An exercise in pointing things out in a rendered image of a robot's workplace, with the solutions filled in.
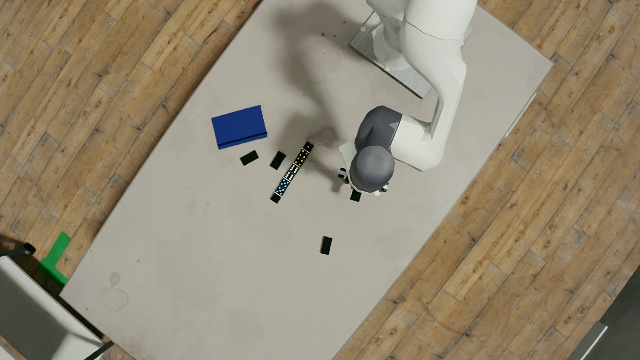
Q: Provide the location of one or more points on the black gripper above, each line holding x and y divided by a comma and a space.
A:
344, 176

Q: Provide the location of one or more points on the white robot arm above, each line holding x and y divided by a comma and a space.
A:
425, 35

